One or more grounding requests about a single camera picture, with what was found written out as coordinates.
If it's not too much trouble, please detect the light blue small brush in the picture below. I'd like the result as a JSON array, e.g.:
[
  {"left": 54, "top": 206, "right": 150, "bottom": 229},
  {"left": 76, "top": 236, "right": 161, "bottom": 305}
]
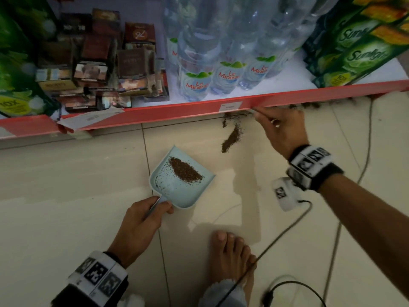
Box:
[{"left": 248, "top": 107, "right": 280, "bottom": 125}]

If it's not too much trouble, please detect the person's right hand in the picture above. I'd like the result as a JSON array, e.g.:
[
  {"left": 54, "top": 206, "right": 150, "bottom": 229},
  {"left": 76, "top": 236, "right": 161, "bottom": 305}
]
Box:
[{"left": 252, "top": 106, "right": 310, "bottom": 160}]

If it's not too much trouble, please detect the loose white paper label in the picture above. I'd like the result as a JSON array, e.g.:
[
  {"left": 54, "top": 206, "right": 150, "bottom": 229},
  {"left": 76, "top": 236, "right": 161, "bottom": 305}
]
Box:
[{"left": 57, "top": 107, "right": 125, "bottom": 131}]

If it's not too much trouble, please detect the black cable with connector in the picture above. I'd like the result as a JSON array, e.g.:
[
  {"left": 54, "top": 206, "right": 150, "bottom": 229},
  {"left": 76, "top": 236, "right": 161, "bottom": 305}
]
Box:
[{"left": 262, "top": 280, "right": 326, "bottom": 307}]

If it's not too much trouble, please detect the light blue plastic dustpan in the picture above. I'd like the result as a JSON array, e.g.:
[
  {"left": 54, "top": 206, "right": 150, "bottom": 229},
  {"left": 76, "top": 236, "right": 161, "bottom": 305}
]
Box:
[{"left": 145, "top": 145, "right": 216, "bottom": 221}]

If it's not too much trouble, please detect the person's left hand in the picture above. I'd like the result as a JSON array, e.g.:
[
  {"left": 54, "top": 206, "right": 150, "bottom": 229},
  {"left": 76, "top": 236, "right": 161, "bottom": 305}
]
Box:
[{"left": 107, "top": 196, "right": 175, "bottom": 269}]

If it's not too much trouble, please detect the person's right foot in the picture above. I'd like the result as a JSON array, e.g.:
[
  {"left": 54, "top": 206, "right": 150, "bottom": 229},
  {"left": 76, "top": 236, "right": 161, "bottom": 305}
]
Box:
[{"left": 209, "top": 230, "right": 257, "bottom": 304}]

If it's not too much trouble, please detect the row of clear water bottles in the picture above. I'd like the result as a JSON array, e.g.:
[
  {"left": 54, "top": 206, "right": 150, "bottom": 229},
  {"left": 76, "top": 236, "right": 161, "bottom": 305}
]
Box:
[{"left": 161, "top": 0, "right": 339, "bottom": 102}]

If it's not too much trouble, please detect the person's right forearm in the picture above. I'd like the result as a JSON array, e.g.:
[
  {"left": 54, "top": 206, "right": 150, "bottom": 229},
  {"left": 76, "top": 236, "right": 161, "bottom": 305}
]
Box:
[{"left": 319, "top": 174, "right": 409, "bottom": 299}]

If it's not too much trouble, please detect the store shelf with red edge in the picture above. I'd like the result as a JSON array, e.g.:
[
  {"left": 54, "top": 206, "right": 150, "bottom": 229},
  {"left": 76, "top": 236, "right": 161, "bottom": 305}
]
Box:
[{"left": 0, "top": 0, "right": 409, "bottom": 140}]

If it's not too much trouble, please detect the stack of small brown packets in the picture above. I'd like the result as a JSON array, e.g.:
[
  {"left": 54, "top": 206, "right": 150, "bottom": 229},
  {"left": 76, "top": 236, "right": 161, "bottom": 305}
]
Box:
[{"left": 35, "top": 9, "right": 170, "bottom": 113}]

